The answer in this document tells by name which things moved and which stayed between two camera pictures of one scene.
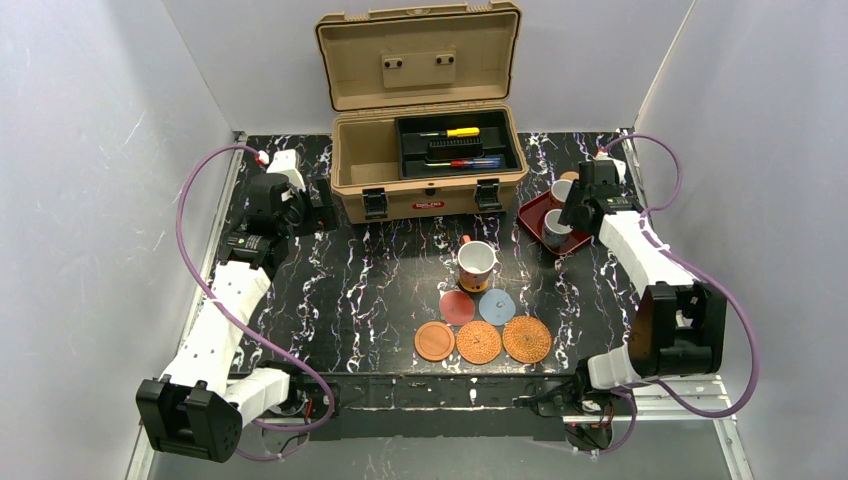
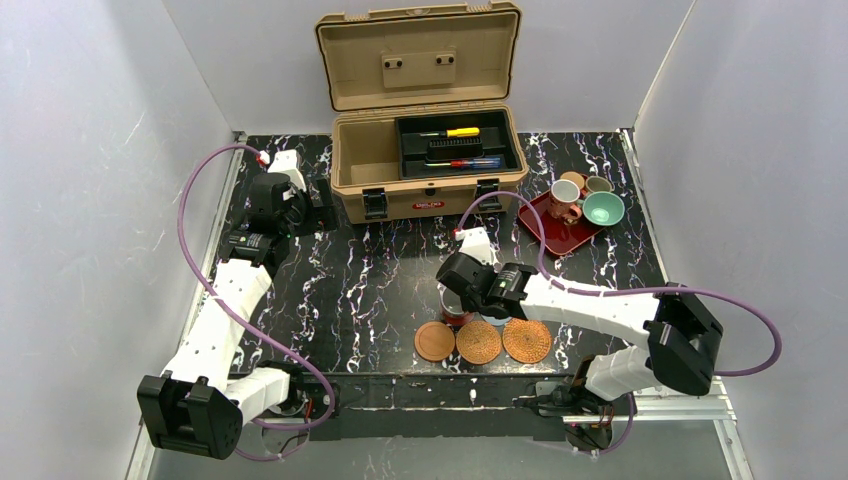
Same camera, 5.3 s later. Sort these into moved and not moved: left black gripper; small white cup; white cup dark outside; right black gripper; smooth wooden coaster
Moved: white cup dark outside; right black gripper
Not moved: small white cup; smooth wooden coaster; left black gripper
